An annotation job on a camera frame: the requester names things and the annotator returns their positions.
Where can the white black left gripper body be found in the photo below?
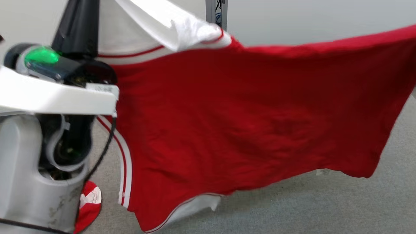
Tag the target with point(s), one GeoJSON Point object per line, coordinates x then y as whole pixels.
{"type": "Point", "coordinates": [58, 97]}

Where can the red shorts with white stripe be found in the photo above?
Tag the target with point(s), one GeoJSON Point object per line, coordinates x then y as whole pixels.
{"type": "Point", "coordinates": [89, 201]}

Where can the grey metal partition post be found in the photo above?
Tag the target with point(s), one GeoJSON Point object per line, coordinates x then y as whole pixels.
{"type": "Point", "coordinates": [211, 11]}

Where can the red white-trimmed basketball jersey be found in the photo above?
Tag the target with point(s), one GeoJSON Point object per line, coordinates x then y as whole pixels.
{"type": "Point", "coordinates": [243, 113]}

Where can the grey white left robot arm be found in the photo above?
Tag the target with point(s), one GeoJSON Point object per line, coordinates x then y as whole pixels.
{"type": "Point", "coordinates": [19, 162]}

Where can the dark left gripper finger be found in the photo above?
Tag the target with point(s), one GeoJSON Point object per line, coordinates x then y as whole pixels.
{"type": "Point", "coordinates": [79, 29]}

